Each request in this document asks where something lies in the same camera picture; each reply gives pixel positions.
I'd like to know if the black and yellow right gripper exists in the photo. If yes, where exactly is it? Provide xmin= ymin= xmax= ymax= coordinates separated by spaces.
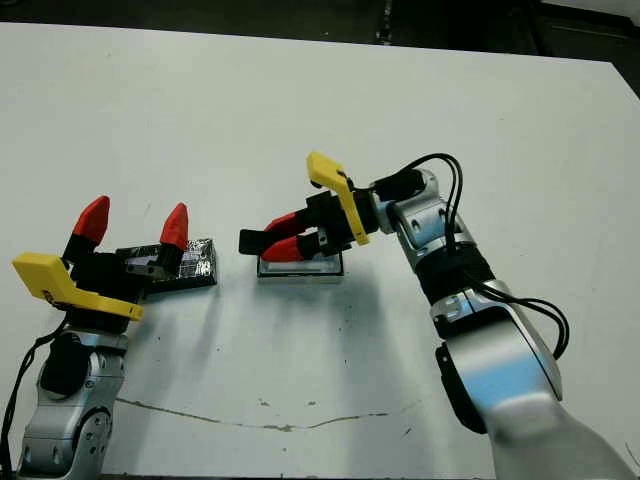
xmin=262 ymin=152 xmax=384 ymax=263

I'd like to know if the black and yellow left gripper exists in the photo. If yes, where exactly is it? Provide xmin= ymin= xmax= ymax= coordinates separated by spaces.
xmin=12 ymin=195 xmax=190 ymax=334

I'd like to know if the black camera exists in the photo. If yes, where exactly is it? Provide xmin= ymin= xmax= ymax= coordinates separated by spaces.
xmin=238 ymin=228 xmax=275 ymax=257

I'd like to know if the black box lid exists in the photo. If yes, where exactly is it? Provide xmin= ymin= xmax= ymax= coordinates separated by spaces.
xmin=116 ymin=238 xmax=221 ymax=294

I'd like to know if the black background stand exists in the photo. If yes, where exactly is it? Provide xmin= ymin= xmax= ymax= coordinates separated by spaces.
xmin=375 ymin=0 xmax=397 ymax=45

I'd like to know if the white-lined camera box base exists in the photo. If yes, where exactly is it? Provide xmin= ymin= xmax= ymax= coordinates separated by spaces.
xmin=256 ymin=247 xmax=347 ymax=285

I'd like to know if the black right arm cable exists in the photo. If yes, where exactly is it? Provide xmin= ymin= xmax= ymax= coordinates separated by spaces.
xmin=394 ymin=152 xmax=572 ymax=360

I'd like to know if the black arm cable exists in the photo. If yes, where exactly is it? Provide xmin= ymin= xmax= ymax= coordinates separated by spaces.
xmin=0 ymin=317 xmax=69 ymax=471
xmin=394 ymin=152 xmax=572 ymax=360

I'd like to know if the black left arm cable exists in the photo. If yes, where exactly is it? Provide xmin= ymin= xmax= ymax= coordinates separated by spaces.
xmin=0 ymin=317 xmax=69 ymax=471

